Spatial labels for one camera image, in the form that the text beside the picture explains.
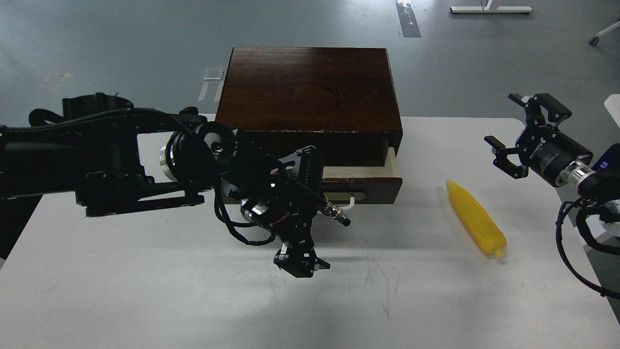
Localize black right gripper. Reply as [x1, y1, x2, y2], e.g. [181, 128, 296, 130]
[484, 93, 593, 188]

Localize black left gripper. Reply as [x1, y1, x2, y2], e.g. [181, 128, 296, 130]
[273, 214, 331, 278]

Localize wooden drawer with white handle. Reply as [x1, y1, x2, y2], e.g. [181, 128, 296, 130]
[320, 147, 403, 206]

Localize yellow corn cob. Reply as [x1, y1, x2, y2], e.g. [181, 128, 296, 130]
[445, 179, 507, 258]

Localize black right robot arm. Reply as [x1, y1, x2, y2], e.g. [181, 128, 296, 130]
[484, 93, 620, 300]

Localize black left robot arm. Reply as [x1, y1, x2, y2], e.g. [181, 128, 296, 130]
[1, 93, 351, 278]

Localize dark wooden drawer cabinet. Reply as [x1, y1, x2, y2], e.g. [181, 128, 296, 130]
[216, 47, 403, 166]

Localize white chair leg with caster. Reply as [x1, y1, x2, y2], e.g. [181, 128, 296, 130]
[589, 18, 620, 46]

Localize white table leg base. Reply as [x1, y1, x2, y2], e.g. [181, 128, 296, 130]
[449, 0, 533, 14]

